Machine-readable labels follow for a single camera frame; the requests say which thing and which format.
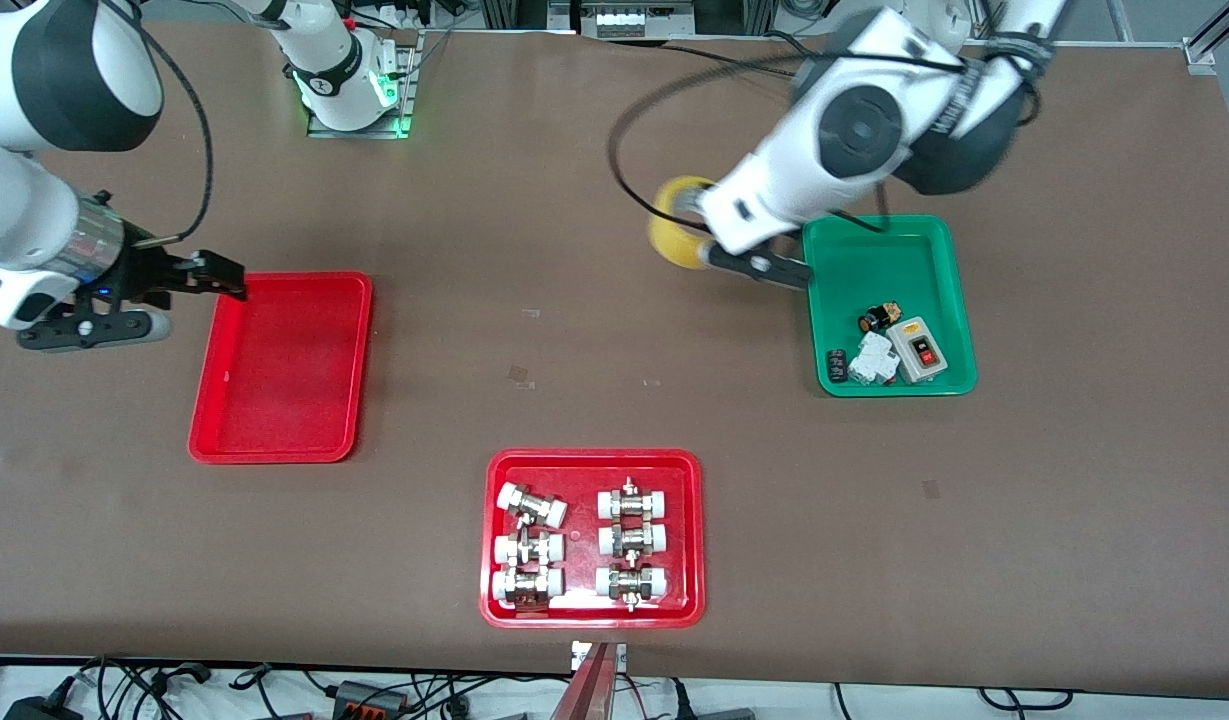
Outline red clamp bar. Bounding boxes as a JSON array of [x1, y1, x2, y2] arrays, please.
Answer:
[[549, 641, 628, 720]]

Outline metal fitting with white caps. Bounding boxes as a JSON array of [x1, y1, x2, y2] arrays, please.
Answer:
[[493, 530, 565, 568], [597, 478, 671, 522], [497, 482, 569, 530], [595, 563, 670, 612], [597, 520, 670, 560], [491, 566, 565, 610]]

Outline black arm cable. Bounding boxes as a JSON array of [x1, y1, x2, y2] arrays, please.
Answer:
[[610, 48, 980, 233], [124, 0, 216, 247]]

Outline grey switch box red button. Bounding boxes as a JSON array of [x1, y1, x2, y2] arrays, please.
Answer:
[[887, 316, 949, 386]]

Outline red tray with fittings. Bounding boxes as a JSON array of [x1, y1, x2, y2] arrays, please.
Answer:
[[479, 448, 706, 630]]

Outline yellow tape roll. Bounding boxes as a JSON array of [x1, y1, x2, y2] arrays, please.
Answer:
[[648, 175, 722, 272]]

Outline aluminium frame profile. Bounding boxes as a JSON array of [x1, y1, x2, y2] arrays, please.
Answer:
[[1182, 0, 1229, 77]]

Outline black cable on table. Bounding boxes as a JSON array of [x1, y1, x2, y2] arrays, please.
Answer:
[[664, 30, 825, 71]]

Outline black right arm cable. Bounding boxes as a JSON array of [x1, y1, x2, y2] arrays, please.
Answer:
[[124, 0, 216, 247]]

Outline green plastic tray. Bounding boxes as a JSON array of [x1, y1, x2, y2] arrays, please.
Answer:
[[801, 214, 978, 398]]

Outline black power adapter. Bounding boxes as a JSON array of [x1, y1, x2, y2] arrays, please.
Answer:
[[2, 690, 82, 720]]

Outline white power strip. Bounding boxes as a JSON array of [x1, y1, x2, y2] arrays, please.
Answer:
[[578, 0, 697, 40]]

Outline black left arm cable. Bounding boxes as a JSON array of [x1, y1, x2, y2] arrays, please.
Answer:
[[610, 48, 980, 233]]

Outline empty red plastic tray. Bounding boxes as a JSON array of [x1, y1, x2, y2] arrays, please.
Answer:
[[187, 271, 374, 465]]

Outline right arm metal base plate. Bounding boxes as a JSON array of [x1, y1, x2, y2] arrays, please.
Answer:
[[307, 30, 421, 140]]

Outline black orange connector box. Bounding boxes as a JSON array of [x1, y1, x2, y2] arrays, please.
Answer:
[[329, 679, 410, 717]]

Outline white circuit breaker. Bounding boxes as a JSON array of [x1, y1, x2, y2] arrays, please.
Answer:
[[847, 332, 901, 388]]

